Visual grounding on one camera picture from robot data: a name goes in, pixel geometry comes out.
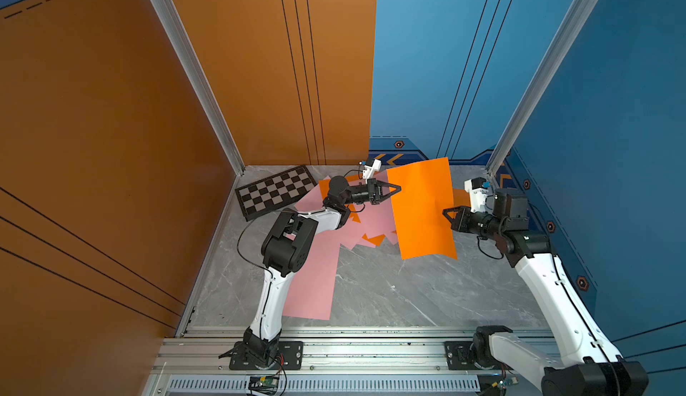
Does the black grey chessboard case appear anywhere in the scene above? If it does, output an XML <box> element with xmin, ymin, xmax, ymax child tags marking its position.
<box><xmin>235</xmin><ymin>165</ymin><xmax>316</xmax><ymax>221</ymax></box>

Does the large orange paper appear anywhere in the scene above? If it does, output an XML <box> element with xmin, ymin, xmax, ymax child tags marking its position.
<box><xmin>387</xmin><ymin>158</ymin><xmax>457</xmax><ymax>260</ymax></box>

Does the pink paper underneath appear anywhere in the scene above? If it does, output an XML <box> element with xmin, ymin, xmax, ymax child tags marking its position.
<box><xmin>295</xmin><ymin>185</ymin><xmax>337</xmax><ymax>222</ymax></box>

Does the orange paper front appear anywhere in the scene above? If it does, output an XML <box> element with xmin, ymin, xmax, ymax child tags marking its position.
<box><xmin>323</xmin><ymin>176</ymin><xmax>352</xmax><ymax>228</ymax></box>

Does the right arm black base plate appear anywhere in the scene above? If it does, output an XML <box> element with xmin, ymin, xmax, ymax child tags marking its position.
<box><xmin>443</xmin><ymin>341</ymin><xmax>514</xmax><ymax>374</ymax></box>

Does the pink paper top right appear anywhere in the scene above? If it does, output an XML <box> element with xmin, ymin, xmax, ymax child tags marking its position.
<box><xmin>339</xmin><ymin>201</ymin><xmax>398</xmax><ymax>249</ymax></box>

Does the ventilation grille strip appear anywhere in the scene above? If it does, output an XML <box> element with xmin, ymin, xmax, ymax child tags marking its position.
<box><xmin>167</xmin><ymin>375</ymin><xmax>481</xmax><ymax>395</ymax></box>

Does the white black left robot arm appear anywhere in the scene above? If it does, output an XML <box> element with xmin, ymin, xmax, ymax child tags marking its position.
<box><xmin>237</xmin><ymin>176</ymin><xmax>402</xmax><ymax>369</ymax></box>

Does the right green circuit board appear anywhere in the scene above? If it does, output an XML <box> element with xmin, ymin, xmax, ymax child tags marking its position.
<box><xmin>476</xmin><ymin>376</ymin><xmax>520</xmax><ymax>396</ymax></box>

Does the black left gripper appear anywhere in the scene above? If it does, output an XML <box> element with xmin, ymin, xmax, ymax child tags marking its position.
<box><xmin>340</xmin><ymin>182</ymin><xmax>398</xmax><ymax>209</ymax></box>

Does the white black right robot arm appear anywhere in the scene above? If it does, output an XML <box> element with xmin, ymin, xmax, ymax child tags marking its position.
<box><xmin>442</xmin><ymin>189</ymin><xmax>650</xmax><ymax>395</ymax></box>

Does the green circuit board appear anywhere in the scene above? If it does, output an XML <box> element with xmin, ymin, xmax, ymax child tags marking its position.
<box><xmin>476</xmin><ymin>376</ymin><xmax>520</xmax><ymax>396</ymax></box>
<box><xmin>247</xmin><ymin>375</ymin><xmax>280</xmax><ymax>396</ymax></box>

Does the large curved pink paper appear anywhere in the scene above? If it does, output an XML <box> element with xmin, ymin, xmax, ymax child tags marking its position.
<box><xmin>283</xmin><ymin>228</ymin><xmax>347</xmax><ymax>320</ymax></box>

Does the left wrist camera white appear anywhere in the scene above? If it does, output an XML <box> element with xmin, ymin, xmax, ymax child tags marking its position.
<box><xmin>361</xmin><ymin>159</ymin><xmax>382</xmax><ymax>180</ymax></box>

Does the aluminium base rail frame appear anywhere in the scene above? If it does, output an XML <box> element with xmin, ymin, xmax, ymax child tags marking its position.
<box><xmin>143</xmin><ymin>326</ymin><xmax>559</xmax><ymax>395</ymax></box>

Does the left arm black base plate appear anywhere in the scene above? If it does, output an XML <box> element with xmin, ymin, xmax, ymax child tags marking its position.
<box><xmin>224</xmin><ymin>341</ymin><xmax>304</xmax><ymax>372</ymax></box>

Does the right aluminium corner post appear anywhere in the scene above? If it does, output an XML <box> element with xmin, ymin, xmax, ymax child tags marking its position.
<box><xmin>485</xmin><ymin>0</ymin><xmax>599</xmax><ymax>177</ymax></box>

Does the left aluminium corner post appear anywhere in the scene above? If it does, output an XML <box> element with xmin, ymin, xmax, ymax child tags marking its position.
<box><xmin>150</xmin><ymin>0</ymin><xmax>246</xmax><ymax>176</ymax></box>

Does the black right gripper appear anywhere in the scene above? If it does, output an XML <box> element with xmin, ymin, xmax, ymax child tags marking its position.
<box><xmin>441</xmin><ymin>205</ymin><xmax>506</xmax><ymax>242</ymax></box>

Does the aluminium corner post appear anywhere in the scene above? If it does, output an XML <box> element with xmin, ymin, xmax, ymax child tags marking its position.
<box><xmin>485</xmin><ymin>0</ymin><xmax>599</xmax><ymax>177</ymax></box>
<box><xmin>150</xmin><ymin>0</ymin><xmax>246</xmax><ymax>176</ymax></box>

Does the left green circuit board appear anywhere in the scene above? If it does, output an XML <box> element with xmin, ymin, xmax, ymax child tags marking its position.
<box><xmin>247</xmin><ymin>375</ymin><xmax>280</xmax><ymax>396</ymax></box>

